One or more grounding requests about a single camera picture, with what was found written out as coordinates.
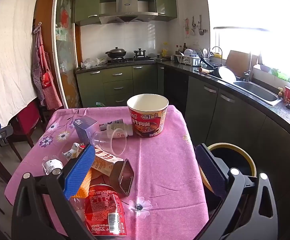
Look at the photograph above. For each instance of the frosted glass sliding door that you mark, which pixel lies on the frosted glass sliding door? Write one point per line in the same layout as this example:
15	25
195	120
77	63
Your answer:
65	42

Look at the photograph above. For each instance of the small white plastic bottle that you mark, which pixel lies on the small white plastic bottle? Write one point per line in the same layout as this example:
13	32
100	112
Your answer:
126	130

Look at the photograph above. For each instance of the orange foam fruit net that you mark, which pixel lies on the orange foam fruit net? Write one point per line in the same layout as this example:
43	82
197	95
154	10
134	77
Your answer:
85	183

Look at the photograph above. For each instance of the dark lower cabinets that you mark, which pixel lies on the dark lower cabinets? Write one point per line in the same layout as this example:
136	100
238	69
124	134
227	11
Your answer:
234	120

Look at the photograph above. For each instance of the red instant noodle cup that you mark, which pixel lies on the red instant noodle cup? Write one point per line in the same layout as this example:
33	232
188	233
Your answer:
147	122

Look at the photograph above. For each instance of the white dish rack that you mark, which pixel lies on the white dish rack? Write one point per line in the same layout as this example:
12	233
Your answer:
188	58

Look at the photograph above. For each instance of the black bin with yellow rim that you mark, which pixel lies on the black bin with yellow rim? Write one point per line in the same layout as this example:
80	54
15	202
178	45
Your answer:
234	157

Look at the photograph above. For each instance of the black square plastic container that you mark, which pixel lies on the black square plastic container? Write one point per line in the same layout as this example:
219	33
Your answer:
120	177

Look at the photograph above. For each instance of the steel sink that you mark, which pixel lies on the steel sink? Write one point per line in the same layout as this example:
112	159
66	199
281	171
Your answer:
257	91

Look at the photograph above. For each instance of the steel faucet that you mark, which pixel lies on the steel faucet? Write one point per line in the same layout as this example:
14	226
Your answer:
247	67

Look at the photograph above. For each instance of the purple cardboard box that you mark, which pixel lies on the purple cardboard box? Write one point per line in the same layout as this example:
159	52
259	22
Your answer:
85	130

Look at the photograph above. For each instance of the pink floral tablecloth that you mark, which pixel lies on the pink floral tablecloth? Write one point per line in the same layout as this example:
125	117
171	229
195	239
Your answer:
160	160

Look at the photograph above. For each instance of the red checked apron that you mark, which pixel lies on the red checked apron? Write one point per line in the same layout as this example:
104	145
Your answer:
48	80

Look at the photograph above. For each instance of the red soda can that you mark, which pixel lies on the red soda can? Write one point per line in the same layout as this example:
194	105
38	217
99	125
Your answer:
102	205

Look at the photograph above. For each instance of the small steel pot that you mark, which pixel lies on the small steel pot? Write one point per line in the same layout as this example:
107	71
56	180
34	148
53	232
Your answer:
140	52

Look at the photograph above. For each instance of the red and white paper carton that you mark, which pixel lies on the red and white paper carton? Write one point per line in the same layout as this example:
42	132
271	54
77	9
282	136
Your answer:
102	163

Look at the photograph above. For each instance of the window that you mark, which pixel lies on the window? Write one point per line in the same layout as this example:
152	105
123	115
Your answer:
254	10

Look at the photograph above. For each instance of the wooden rolling pin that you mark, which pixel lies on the wooden rolling pin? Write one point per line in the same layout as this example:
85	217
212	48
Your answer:
204	70

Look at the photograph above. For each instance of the white plate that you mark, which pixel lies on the white plate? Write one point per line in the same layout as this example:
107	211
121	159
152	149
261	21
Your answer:
226	74

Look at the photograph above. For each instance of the hanging kitchen utensils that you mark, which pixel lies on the hanging kitchen utensils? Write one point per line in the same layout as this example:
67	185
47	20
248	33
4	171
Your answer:
199	26

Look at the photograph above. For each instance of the black stone countertop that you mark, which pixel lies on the black stone countertop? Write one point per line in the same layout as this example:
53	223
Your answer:
282	112

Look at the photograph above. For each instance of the white hanging cloth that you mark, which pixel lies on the white hanging cloth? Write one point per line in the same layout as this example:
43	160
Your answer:
10	55

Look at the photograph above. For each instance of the green cabinets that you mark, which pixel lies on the green cabinets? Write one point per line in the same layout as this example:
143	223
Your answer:
87	2
117	80

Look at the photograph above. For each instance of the green bag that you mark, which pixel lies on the green bag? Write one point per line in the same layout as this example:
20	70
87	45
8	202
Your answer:
102	104

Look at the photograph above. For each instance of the wooden chair with red cushion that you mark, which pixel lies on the wooden chair with red cushion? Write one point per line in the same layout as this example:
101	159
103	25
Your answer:
27	120

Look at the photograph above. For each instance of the clear plastic cup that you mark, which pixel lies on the clear plastic cup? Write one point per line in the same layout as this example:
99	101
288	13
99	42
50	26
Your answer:
118	142

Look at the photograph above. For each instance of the yellow oil bottle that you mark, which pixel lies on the yellow oil bottle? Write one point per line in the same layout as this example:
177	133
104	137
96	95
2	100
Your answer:
165	51

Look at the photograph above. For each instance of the clear plastic water bottle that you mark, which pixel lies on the clear plastic water bottle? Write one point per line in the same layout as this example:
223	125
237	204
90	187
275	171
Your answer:
51	165

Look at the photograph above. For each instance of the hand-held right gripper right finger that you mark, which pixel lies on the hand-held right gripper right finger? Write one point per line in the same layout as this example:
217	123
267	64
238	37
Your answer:
209	172

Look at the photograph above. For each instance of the white snack wrapper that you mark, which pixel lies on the white snack wrapper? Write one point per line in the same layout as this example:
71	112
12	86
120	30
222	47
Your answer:
71	153

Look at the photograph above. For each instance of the green upper cabinets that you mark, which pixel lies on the green upper cabinets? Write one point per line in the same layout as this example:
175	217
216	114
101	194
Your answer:
87	2

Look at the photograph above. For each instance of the wooden cutting board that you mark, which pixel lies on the wooden cutting board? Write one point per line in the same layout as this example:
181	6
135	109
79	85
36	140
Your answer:
237	62

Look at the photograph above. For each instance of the clear plastic bag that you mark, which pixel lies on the clear plastic bag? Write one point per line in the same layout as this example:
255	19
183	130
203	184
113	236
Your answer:
92	62

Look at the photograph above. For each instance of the dark sauce bottles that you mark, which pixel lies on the dark sauce bottles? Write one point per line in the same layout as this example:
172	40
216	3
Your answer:
182	48

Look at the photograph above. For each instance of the black wok with lid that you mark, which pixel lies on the black wok with lid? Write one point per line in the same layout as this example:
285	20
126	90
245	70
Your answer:
116	52

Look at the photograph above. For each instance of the gas stove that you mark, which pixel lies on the gas stove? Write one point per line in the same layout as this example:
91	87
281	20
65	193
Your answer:
132	60

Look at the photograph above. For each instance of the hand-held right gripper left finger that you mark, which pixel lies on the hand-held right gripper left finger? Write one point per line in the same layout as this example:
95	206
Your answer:
80	172

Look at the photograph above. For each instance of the steel range hood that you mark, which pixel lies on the steel range hood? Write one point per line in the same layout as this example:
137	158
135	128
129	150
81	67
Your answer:
128	7

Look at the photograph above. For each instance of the green lower cabinets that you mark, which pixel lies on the green lower cabinets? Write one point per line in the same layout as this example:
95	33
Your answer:
117	80

